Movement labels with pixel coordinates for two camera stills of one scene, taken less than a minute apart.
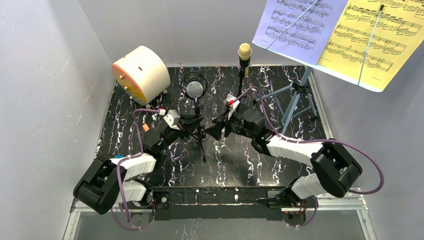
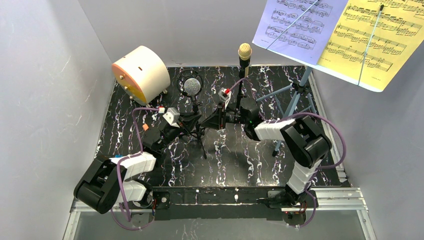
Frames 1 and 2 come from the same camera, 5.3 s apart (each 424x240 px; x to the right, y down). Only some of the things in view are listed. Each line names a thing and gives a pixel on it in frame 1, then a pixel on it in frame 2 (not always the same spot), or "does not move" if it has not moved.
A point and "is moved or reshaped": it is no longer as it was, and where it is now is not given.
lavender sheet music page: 299,29 does not move
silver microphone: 194,86 is moved or reshaped
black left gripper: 180,128 does not move
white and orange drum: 142,75 does not move
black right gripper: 224,125 → 224,117
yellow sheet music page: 372,39 does not move
